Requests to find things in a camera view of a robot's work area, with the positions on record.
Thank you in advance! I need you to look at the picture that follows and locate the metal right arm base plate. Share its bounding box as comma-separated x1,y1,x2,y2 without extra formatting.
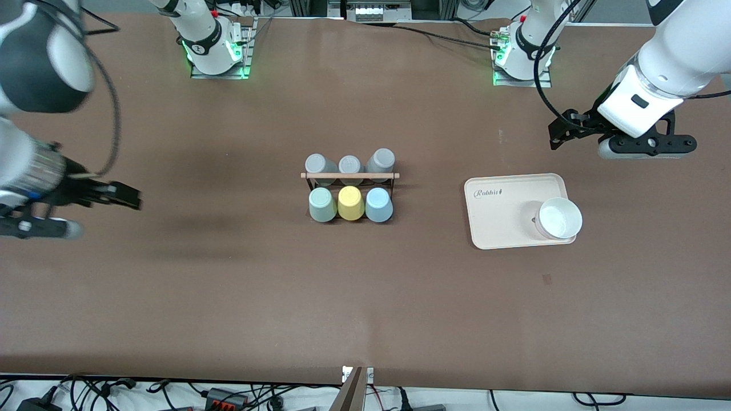
190,16,256,79

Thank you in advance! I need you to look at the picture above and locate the beige plastic tray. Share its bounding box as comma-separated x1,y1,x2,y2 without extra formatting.
464,173,577,251

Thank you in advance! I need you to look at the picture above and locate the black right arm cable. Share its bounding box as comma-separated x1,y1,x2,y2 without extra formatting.
77,7,122,176

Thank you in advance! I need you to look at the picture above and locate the light blue cup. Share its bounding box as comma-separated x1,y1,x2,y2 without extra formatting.
365,187,394,223

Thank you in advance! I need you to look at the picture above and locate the black power adapter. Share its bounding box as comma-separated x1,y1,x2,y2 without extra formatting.
16,397,62,411

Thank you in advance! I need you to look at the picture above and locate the mint green cup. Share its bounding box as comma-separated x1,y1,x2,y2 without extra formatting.
308,187,338,223

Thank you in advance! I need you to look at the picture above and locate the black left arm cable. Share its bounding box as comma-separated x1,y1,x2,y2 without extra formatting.
533,0,584,122

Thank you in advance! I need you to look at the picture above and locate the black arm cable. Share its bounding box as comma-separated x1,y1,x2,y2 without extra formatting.
77,7,122,176
533,0,584,122

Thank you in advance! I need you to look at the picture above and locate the yellow cup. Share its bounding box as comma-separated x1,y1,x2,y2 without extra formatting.
338,186,366,221

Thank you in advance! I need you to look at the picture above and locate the black orange power strip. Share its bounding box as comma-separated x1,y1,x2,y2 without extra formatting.
204,388,249,411

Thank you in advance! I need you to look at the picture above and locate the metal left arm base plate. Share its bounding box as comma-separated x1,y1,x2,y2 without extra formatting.
492,26,553,88

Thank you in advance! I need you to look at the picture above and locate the black wire cup rack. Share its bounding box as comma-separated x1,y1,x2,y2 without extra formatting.
301,171,400,221

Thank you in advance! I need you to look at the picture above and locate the white bowl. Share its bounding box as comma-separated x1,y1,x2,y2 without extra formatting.
534,197,583,240

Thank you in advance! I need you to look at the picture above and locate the wooden board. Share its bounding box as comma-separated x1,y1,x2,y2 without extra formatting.
330,367,366,411

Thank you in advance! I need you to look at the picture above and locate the black cable on table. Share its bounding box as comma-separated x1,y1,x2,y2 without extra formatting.
393,24,500,49

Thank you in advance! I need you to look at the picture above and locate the grey cup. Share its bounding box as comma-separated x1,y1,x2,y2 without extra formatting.
365,148,396,184
338,155,365,187
305,154,339,187

